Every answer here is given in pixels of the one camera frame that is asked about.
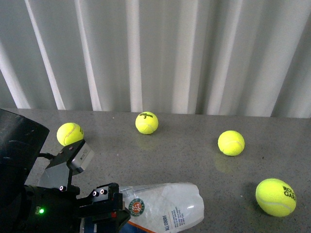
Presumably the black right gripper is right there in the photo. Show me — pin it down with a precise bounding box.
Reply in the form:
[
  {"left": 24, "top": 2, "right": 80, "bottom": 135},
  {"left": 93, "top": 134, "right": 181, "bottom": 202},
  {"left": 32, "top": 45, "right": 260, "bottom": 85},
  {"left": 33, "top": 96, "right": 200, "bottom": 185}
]
[{"left": 24, "top": 183, "right": 130, "bottom": 233}]

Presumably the clear plastic tennis ball can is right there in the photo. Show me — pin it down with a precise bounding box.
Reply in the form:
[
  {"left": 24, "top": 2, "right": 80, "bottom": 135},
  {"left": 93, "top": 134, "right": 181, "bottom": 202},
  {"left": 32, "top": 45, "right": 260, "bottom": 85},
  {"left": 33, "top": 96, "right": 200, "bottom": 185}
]
[{"left": 80, "top": 182, "right": 205, "bottom": 233}]

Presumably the plain seam tennis ball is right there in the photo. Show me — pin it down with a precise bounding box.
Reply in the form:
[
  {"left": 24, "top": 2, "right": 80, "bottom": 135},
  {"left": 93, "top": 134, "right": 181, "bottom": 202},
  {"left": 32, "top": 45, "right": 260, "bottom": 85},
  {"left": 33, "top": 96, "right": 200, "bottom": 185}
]
[{"left": 56, "top": 122, "right": 84, "bottom": 146}]

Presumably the far Wilson 3 tennis ball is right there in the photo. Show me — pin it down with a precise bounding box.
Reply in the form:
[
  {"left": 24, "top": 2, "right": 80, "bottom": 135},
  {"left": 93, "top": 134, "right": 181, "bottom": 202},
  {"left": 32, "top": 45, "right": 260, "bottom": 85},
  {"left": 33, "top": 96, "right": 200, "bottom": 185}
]
[{"left": 135, "top": 112, "right": 159, "bottom": 134}]

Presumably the plain right tennis ball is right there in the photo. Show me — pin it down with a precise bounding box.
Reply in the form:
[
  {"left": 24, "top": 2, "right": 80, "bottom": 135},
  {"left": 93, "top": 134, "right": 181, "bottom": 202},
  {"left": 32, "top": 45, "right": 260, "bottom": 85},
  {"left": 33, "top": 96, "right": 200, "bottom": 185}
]
[{"left": 218, "top": 131, "right": 245, "bottom": 156}]

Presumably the Roland Garros tennis ball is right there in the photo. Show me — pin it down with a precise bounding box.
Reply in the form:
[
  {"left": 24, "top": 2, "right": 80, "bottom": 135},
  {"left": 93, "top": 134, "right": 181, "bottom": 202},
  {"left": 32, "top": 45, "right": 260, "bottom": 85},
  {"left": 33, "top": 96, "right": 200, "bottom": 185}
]
[{"left": 255, "top": 178, "right": 296, "bottom": 217}]

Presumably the white pleated curtain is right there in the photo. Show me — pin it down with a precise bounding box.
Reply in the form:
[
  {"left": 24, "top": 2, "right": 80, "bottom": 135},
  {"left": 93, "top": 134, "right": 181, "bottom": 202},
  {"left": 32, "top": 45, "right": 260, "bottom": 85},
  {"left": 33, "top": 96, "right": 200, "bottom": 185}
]
[{"left": 0, "top": 0, "right": 311, "bottom": 118}]

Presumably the black camera cable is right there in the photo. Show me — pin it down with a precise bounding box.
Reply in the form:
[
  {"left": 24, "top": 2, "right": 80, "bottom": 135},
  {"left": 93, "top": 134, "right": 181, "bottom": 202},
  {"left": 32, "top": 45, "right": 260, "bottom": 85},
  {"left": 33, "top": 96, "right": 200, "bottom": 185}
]
[{"left": 36, "top": 152, "right": 55, "bottom": 160}]

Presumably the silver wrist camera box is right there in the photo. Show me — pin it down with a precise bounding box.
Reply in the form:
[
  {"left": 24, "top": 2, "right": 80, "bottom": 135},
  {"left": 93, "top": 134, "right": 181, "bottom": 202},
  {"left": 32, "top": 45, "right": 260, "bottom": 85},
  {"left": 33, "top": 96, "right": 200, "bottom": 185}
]
[{"left": 38, "top": 139, "right": 96, "bottom": 190}]

